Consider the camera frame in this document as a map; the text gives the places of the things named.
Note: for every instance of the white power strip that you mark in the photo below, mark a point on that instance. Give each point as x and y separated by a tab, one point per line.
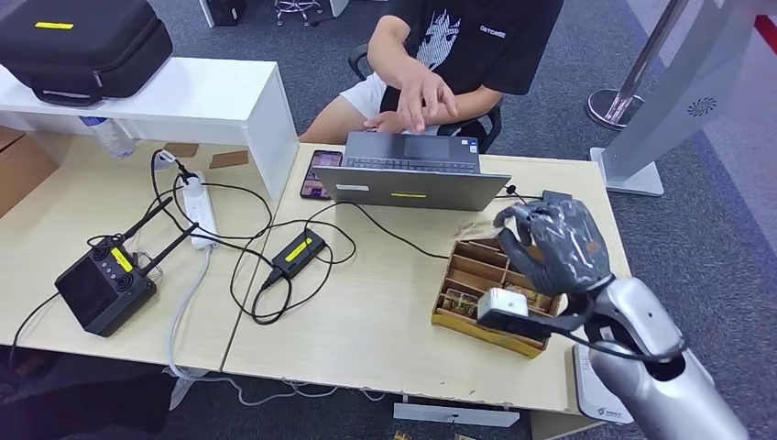
199	211

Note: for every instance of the grey laptop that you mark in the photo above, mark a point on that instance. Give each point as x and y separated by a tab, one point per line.
410	189

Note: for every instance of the black adapter with yellow label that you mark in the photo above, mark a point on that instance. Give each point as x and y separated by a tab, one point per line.
296	254

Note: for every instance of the clear water bottle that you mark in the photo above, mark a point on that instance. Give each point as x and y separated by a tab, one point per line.
110	138

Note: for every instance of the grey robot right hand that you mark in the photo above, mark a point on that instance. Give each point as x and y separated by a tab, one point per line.
564	249

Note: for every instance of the small black square box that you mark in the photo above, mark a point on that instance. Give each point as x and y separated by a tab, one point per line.
555	195

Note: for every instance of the black carrying case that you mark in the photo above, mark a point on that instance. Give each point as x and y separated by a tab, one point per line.
79	48

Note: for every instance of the person's left hand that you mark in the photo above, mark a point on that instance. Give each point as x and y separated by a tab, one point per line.
388	123

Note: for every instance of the chrome stool base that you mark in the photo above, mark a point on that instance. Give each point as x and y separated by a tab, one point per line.
297	7

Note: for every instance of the black smartphone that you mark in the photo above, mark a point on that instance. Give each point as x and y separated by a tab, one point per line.
320	175

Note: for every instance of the brown cardboard piece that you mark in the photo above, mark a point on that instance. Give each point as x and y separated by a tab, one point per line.
181	150
229	159

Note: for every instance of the person's right hand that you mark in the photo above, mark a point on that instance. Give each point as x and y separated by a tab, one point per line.
428	97

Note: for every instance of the brown cardboard box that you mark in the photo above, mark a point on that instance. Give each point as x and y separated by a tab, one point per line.
20	169

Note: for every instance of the white card reader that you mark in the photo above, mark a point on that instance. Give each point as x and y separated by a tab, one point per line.
592	395

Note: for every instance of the person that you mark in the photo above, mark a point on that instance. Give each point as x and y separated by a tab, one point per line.
485	42

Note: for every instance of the wooden card organizer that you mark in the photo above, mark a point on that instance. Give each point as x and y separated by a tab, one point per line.
473	273

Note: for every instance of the chrome stanchion post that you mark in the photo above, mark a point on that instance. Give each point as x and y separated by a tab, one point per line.
614	109

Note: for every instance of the white plug adapter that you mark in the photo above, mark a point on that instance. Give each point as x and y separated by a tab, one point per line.
164	160

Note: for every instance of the red barrier belt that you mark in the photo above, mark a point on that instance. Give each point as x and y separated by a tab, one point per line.
767	31

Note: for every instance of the white desk foot bracket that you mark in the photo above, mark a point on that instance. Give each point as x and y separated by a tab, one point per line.
455	415

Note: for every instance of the white desk shelf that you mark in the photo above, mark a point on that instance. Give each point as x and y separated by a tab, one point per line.
182	92

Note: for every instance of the black router with antennas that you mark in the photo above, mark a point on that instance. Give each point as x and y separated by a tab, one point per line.
102	294

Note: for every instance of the black bag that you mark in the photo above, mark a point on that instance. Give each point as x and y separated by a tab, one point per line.
224	9

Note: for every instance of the silver kiosk stand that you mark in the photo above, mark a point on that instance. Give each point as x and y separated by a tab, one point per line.
665	91

